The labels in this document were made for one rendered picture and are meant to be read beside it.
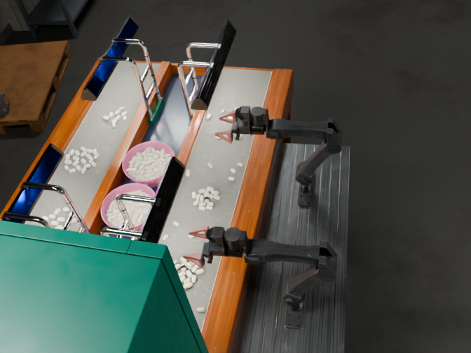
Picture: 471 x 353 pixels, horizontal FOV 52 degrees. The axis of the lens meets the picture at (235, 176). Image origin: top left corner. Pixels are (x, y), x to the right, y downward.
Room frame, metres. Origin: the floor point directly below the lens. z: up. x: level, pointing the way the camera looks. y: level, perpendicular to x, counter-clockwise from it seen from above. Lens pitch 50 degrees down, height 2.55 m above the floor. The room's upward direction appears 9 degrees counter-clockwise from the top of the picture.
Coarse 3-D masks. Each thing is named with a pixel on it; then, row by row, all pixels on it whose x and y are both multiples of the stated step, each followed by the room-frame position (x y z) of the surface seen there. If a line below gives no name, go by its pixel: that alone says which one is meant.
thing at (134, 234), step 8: (120, 200) 1.17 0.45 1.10; (128, 200) 1.16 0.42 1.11; (136, 200) 1.15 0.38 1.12; (144, 200) 1.14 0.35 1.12; (152, 200) 1.13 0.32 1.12; (160, 200) 1.14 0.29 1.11; (120, 208) 1.18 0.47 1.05; (128, 216) 1.18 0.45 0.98; (128, 224) 1.18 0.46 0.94; (104, 232) 1.03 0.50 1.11; (112, 232) 1.02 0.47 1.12; (120, 232) 1.01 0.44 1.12; (128, 232) 1.01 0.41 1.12; (136, 232) 1.00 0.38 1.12; (144, 232) 1.00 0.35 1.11; (144, 240) 0.97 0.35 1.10
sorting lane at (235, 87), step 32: (224, 96) 2.10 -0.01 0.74; (256, 96) 2.06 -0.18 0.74; (224, 128) 1.85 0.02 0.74; (192, 160) 1.65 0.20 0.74; (224, 160) 1.62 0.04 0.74; (192, 192) 1.45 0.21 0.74; (224, 192) 1.42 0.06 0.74; (192, 224) 1.27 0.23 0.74; (224, 224) 1.24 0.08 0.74; (192, 288) 0.95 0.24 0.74
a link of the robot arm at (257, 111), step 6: (252, 108) 1.50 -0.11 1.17; (258, 108) 1.49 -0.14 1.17; (252, 114) 1.46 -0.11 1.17; (258, 114) 1.45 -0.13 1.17; (264, 114) 1.45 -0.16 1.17; (252, 120) 1.46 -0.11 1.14; (258, 120) 1.45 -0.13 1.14; (264, 120) 1.45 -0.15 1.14; (270, 120) 1.50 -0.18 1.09; (270, 132) 1.42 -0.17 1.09; (276, 132) 1.42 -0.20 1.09; (270, 138) 1.42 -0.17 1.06; (276, 138) 1.41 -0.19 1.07
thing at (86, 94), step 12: (132, 24) 2.41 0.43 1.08; (120, 36) 2.28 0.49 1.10; (132, 36) 2.34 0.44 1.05; (108, 48) 2.17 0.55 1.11; (120, 48) 2.21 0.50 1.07; (96, 72) 1.99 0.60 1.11; (108, 72) 2.03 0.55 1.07; (96, 84) 1.93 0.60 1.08; (84, 96) 1.87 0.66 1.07; (96, 96) 1.87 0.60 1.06
